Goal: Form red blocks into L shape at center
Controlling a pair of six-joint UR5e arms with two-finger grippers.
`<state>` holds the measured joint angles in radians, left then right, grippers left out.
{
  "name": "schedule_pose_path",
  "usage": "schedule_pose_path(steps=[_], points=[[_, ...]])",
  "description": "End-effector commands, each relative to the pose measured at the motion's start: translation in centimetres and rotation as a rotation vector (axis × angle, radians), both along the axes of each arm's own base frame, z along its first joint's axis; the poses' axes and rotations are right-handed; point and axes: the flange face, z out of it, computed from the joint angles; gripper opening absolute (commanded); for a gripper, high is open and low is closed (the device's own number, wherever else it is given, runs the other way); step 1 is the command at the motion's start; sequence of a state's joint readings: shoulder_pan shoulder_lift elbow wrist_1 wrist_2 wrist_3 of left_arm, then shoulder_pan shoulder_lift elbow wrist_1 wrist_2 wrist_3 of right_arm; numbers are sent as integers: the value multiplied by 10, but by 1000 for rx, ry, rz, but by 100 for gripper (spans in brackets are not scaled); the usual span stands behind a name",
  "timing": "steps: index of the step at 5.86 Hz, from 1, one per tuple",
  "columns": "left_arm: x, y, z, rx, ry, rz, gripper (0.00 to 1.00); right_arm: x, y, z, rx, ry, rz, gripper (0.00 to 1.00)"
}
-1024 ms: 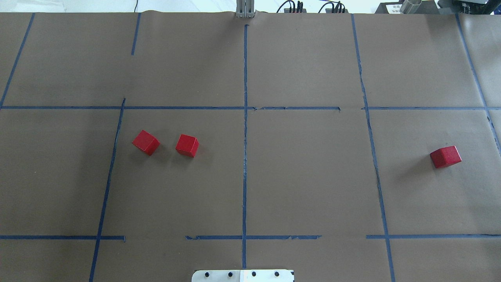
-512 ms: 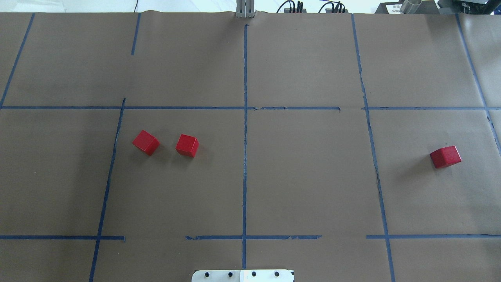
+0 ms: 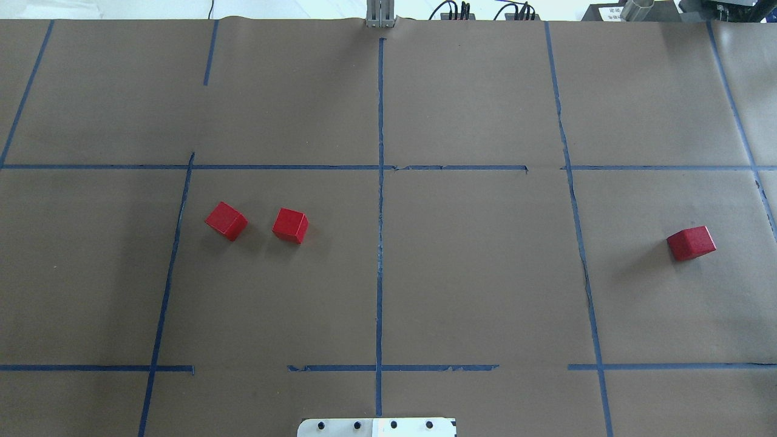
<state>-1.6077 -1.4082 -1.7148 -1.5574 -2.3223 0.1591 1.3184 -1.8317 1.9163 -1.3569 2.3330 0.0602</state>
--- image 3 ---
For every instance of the red block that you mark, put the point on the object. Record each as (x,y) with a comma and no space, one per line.
(227,221)
(691,243)
(290,226)

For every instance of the metal cup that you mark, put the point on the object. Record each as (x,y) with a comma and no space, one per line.
(636,10)

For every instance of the aluminium frame post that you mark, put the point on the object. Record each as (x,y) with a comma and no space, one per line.
(380,14)

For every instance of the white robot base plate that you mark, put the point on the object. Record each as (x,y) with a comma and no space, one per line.
(407,426)

